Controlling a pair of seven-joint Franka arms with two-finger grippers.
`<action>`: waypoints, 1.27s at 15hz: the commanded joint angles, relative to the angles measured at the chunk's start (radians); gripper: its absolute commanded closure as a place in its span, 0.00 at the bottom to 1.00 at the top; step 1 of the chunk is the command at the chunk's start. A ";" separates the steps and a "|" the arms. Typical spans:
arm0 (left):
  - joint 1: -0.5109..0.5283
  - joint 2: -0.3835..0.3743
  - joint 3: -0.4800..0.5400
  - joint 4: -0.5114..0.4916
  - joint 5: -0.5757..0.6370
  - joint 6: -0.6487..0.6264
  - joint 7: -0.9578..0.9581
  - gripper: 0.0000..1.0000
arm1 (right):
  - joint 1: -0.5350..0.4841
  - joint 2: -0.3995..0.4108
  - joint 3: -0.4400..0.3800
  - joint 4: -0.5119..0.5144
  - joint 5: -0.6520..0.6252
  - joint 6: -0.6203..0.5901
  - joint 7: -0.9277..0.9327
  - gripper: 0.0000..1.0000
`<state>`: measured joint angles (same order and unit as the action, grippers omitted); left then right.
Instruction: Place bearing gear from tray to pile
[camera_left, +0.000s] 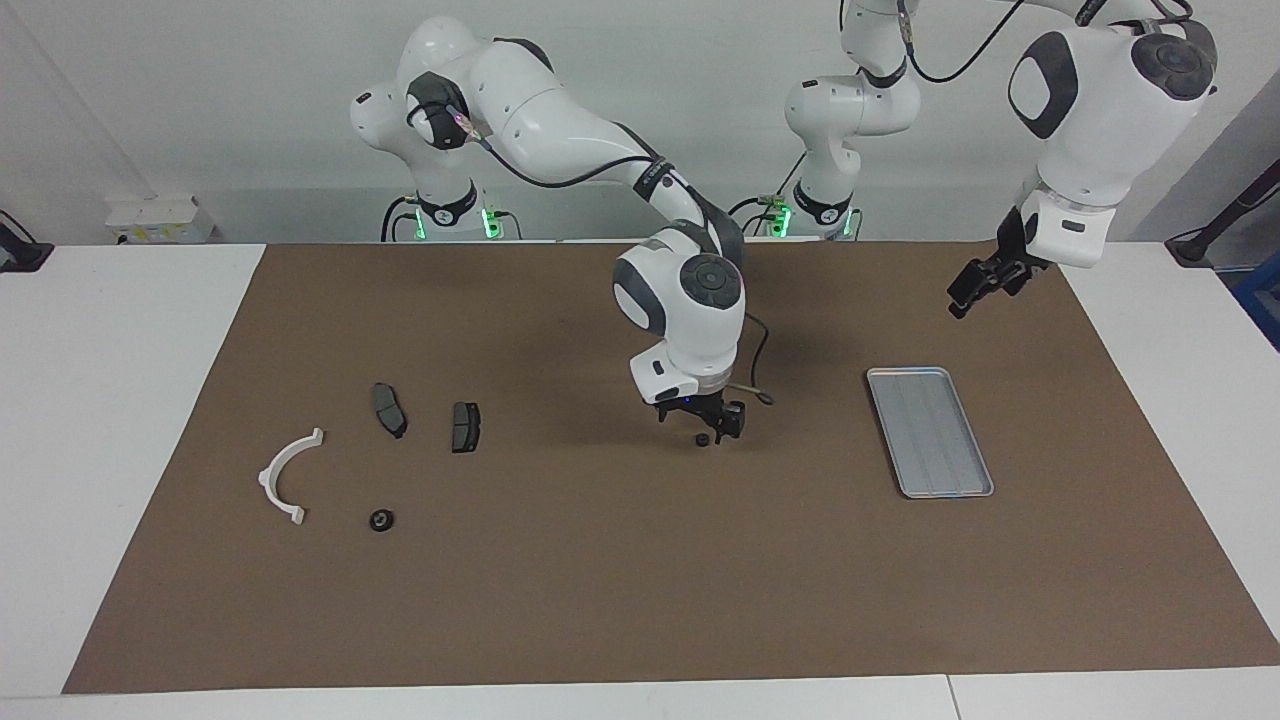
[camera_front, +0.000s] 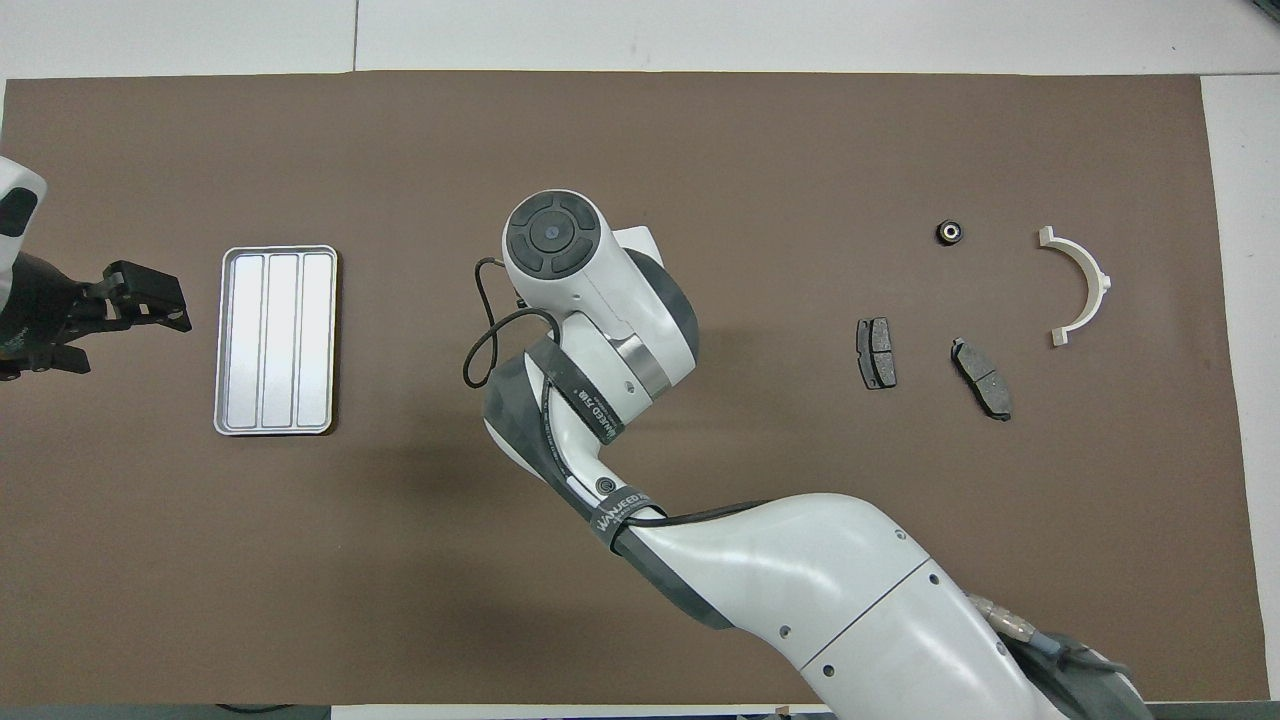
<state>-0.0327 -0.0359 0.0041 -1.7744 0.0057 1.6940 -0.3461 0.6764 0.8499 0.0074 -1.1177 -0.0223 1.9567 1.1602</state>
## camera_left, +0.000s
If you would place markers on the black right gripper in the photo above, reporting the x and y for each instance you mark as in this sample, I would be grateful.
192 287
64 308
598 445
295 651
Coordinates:
695 405

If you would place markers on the black flanged bearing gear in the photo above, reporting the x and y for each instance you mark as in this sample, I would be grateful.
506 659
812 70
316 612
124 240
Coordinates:
381 520

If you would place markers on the white power strip box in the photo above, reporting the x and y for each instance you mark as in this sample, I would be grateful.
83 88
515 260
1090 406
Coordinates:
155 220

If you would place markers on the white semicircular bracket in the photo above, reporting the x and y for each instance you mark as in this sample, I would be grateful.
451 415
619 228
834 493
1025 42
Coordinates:
272 470

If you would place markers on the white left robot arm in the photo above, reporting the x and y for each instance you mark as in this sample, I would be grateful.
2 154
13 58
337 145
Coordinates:
1100 110

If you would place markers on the rectangular dark brake pad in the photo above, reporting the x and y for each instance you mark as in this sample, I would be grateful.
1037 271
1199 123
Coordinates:
465 428

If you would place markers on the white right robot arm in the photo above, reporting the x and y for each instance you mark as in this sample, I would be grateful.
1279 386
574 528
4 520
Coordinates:
560 120

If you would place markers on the silver metal tray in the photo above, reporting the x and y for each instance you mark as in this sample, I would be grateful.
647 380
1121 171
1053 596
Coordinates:
930 430

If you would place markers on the black clamp mount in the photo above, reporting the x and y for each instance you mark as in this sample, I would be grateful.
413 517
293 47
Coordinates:
25 255

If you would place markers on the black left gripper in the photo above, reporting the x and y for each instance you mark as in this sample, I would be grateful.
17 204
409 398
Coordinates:
1015 250

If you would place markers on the blue crate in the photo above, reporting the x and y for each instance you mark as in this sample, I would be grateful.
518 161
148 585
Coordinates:
1262 300

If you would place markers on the brown table mat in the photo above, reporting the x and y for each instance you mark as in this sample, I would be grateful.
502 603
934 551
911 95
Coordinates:
600 580

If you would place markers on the curved dark brake pad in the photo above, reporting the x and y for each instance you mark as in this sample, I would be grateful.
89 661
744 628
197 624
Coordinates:
388 412

